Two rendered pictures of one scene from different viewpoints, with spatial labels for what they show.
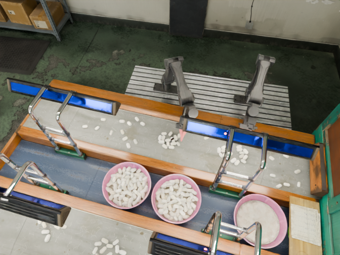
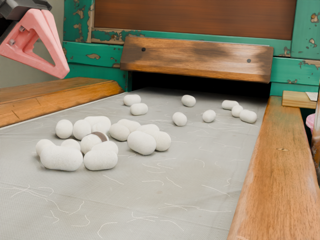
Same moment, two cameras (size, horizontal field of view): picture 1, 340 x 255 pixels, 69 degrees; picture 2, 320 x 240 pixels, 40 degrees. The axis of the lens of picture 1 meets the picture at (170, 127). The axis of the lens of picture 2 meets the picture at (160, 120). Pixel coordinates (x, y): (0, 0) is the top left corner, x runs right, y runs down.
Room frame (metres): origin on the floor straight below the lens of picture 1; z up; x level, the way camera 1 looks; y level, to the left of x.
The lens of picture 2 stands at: (0.62, 0.08, 0.86)
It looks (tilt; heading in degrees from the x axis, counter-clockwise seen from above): 10 degrees down; 270
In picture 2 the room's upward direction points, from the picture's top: 4 degrees clockwise
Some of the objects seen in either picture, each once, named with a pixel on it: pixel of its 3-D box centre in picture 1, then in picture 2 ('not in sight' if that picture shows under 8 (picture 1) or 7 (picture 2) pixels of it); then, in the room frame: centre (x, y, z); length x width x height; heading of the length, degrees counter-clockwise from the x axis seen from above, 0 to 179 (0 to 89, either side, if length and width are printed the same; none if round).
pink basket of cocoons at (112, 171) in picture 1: (127, 186); not in sight; (0.48, 0.23, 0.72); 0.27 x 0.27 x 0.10
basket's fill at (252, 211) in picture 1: (256, 222); not in sight; (0.31, -0.47, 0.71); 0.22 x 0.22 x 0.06
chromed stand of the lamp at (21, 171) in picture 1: (26, 190); not in sight; (0.40, 0.69, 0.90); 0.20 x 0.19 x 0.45; 76
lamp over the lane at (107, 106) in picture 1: (61, 93); not in sight; (0.86, 0.57, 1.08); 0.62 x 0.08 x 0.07; 76
